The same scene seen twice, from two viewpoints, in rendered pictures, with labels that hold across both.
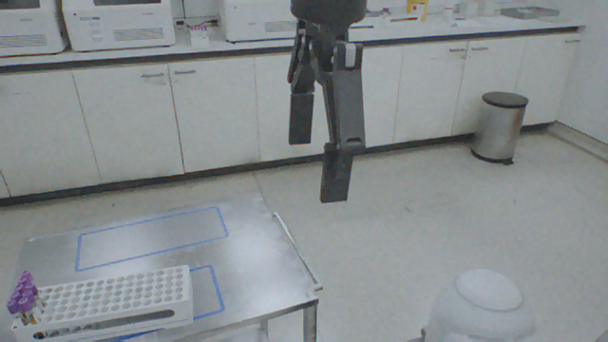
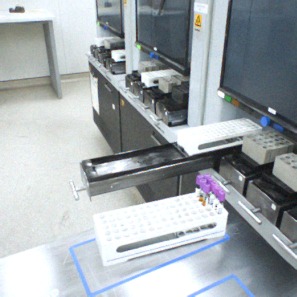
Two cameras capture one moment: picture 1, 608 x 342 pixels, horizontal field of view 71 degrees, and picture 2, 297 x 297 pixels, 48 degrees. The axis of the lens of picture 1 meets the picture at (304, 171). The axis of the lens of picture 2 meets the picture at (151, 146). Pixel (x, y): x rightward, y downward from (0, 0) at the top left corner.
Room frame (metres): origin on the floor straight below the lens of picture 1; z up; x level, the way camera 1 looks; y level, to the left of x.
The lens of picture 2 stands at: (1.17, 0.28, 1.39)
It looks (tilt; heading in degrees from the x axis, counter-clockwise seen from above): 29 degrees down; 174
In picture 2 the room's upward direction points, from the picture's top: straight up
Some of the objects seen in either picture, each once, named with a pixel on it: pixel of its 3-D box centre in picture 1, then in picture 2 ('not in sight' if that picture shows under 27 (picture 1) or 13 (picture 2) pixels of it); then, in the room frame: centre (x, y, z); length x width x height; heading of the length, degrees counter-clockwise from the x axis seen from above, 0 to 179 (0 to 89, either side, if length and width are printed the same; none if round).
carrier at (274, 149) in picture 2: not in sight; (261, 148); (0.25, 0.75, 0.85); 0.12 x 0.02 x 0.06; 17
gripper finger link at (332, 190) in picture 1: (336, 173); not in sight; (0.38, -0.03, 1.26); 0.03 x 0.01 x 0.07; 106
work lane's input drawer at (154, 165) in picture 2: not in sight; (174, 159); (0.18, 0.47, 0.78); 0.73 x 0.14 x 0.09; 107
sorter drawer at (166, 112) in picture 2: not in sight; (220, 103); (-0.34, 0.79, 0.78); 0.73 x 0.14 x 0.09; 107
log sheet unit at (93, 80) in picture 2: not in sight; (93, 92); (-1.53, 0.07, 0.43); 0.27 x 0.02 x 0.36; 17
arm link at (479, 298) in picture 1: (479, 333); not in sight; (0.50, -0.30, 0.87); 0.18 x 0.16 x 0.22; 8
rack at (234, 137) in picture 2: not in sight; (219, 136); (0.12, 0.64, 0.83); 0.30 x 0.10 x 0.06; 107
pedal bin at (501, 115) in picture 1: (499, 126); not in sight; (2.89, -1.44, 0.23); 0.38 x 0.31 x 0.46; 17
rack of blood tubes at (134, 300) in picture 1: (110, 306); (160, 225); (0.58, 0.37, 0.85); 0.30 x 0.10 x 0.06; 104
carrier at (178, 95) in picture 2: not in sight; (179, 95); (-0.27, 0.56, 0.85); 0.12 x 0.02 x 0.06; 17
